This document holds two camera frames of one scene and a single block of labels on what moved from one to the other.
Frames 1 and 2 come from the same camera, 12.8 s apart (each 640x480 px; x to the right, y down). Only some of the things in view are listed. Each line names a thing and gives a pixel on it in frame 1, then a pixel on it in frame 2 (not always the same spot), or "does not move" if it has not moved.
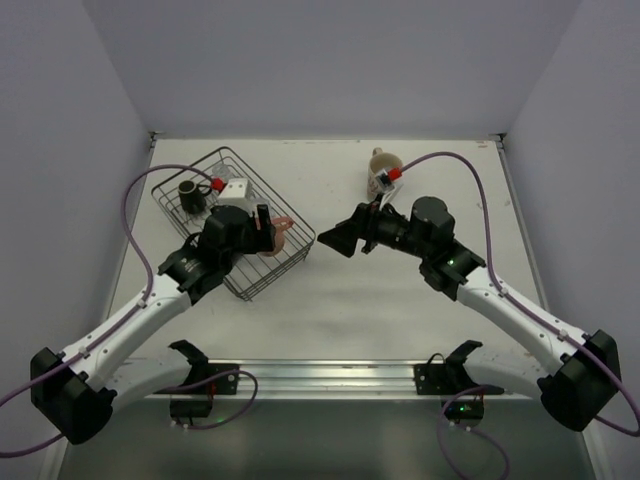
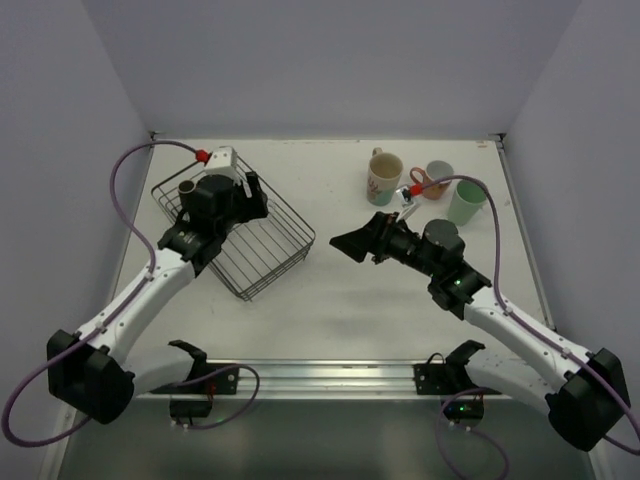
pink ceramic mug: [279, 224] -> [435, 170]
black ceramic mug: [193, 195] does not move
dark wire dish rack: [226, 179] does not move
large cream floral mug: [379, 161] does not move
